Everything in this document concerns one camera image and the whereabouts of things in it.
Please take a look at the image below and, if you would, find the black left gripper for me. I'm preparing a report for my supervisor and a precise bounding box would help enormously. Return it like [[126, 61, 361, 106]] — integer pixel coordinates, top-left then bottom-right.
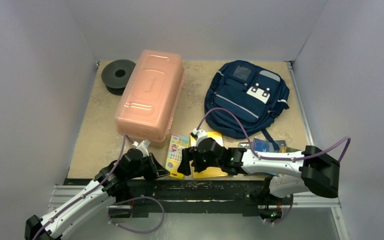
[[126, 152, 170, 181]]

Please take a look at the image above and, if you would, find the colourful crayon box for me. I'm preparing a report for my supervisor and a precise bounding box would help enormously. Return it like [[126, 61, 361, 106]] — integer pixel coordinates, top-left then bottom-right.
[[165, 133, 190, 179]]

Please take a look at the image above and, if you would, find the navy blue student backpack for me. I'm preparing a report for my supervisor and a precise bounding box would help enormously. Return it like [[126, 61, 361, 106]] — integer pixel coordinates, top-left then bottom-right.
[[204, 60, 290, 141]]

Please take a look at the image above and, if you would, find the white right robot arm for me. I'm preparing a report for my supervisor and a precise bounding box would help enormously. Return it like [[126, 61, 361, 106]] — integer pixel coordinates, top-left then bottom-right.
[[177, 137, 340, 204]]

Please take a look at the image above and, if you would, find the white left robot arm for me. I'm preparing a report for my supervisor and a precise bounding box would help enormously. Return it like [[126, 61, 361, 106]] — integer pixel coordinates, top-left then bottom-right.
[[24, 148, 170, 240]]

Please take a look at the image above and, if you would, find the yellow book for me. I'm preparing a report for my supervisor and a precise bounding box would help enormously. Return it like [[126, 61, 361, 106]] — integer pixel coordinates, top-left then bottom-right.
[[193, 131, 228, 179]]

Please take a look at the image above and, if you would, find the pink translucent storage box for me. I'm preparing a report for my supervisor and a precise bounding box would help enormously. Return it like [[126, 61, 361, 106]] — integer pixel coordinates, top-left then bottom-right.
[[114, 49, 185, 143]]

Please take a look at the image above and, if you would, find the blue Animal Farm book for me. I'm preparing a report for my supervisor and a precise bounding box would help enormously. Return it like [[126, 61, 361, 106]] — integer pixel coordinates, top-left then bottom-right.
[[252, 138, 287, 153]]

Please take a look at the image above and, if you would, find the black filament spool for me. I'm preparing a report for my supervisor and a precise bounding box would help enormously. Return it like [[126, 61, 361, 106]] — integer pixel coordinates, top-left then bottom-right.
[[101, 59, 136, 96]]

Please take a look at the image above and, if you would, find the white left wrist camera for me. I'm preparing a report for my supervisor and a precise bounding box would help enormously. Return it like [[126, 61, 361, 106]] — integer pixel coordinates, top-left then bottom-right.
[[132, 139, 151, 157]]

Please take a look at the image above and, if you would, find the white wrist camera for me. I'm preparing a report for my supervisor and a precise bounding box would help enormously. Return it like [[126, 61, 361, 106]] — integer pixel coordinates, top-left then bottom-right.
[[132, 139, 151, 157], [190, 128, 208, 147]]

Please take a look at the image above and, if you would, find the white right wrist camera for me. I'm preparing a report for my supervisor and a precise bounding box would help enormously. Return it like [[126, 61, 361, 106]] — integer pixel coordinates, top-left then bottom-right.
[[190, 128, 208, 147]]

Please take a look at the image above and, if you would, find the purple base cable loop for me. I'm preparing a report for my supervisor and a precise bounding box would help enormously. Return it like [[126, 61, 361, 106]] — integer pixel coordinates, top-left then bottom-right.
[[108, 195, 166, 234]]

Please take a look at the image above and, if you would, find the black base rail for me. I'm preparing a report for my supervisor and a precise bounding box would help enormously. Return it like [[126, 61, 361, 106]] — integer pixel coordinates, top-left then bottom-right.
[[62, 177, 322, 218]]

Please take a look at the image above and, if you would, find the aluminium frame rail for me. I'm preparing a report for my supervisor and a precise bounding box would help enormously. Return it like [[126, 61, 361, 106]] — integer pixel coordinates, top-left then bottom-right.
[[292, 191, 341, 208]]

